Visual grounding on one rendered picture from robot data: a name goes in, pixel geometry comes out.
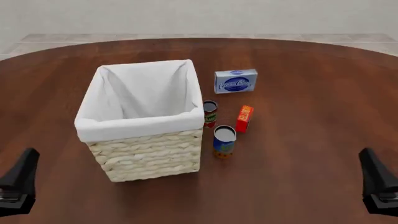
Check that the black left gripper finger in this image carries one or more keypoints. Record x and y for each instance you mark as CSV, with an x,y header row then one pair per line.
x,y
20,168

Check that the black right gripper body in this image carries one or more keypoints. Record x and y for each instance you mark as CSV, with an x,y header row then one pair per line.
x,y
384,203

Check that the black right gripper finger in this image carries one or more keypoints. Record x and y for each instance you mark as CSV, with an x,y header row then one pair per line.
x,y
377,170

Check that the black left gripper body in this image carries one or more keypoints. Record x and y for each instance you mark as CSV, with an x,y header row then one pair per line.
x,y
15,200

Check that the white lined wicker basket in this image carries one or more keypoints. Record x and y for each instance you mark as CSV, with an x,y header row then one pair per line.
x,y
146,130

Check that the blue alphabet soup tin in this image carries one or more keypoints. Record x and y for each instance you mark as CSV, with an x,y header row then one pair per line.
x,y
224,142

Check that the orange red butter box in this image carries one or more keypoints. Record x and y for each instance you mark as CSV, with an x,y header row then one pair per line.
x,y
244,119

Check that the blue cream cheese box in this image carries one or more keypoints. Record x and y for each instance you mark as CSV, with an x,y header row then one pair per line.
x,y
235,81

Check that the red tomato sauce tin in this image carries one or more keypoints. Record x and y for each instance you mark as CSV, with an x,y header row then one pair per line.
x,y
210,115

